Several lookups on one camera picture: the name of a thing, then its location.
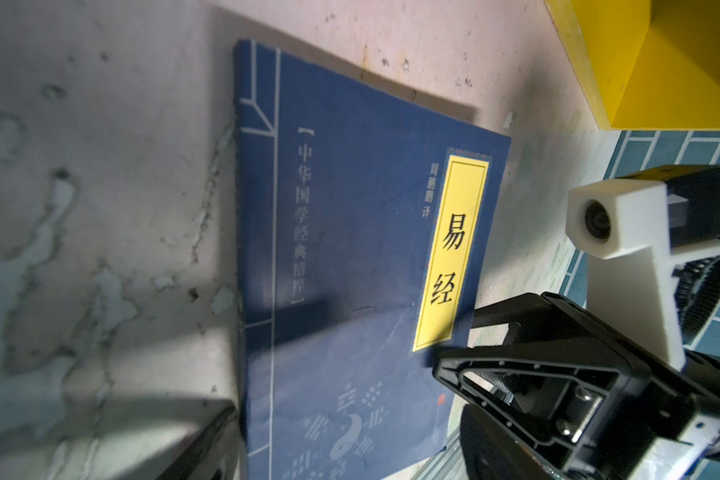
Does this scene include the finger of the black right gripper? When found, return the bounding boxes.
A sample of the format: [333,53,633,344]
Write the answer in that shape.
[433,337,650,474]
[470,292,582,347]

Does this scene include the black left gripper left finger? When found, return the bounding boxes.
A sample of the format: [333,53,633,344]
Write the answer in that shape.
[158,404,240,480]

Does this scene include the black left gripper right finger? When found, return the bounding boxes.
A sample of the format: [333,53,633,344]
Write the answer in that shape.
[459,404,564,480]

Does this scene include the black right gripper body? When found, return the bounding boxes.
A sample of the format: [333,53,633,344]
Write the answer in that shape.
[611,351,720,479]

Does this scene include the blue book yellow label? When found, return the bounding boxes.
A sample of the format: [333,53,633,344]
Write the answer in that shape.
[234,40,511,479]

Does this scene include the yellow pink blue bookshelf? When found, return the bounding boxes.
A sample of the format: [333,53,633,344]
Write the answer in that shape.
[546,1,720,131]

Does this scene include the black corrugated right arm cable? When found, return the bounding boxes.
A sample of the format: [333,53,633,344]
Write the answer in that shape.
[671,254,720,346]

